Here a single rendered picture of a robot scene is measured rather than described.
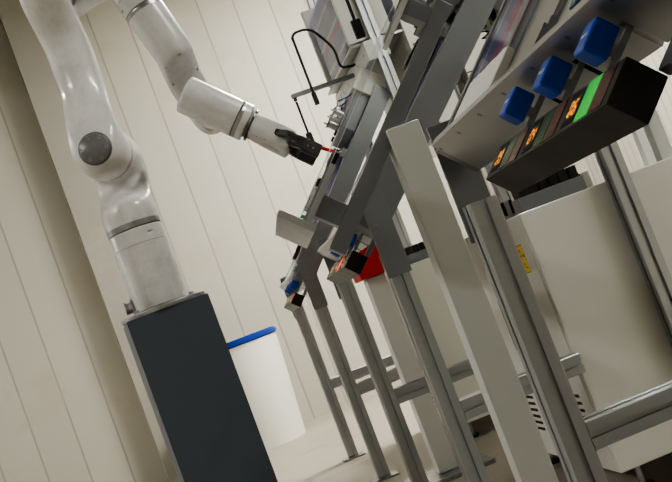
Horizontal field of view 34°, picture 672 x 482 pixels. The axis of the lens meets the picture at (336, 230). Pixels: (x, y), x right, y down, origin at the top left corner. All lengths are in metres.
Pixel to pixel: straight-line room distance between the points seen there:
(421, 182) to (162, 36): 0.78
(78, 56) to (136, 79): 4.32
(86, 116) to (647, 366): 1.28
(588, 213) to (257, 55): 4.77
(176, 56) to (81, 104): 0.23
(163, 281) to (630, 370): 0.99
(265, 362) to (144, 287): 3.52
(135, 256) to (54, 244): 4.20
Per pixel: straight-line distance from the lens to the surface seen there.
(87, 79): 2.44
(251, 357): 5.81
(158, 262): 2.36
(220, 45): 6.88
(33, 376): 6.49
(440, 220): 1.89
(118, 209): 2.37
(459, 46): 2.30
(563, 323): 2.27
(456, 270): 1.88
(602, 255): 2.31
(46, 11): 2.46
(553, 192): 2.45
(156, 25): 2.43
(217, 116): 2.38
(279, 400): 5.87
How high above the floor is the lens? 0.58
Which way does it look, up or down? 4 degrees up
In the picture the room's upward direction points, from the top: 21 degrees counter-clockwise
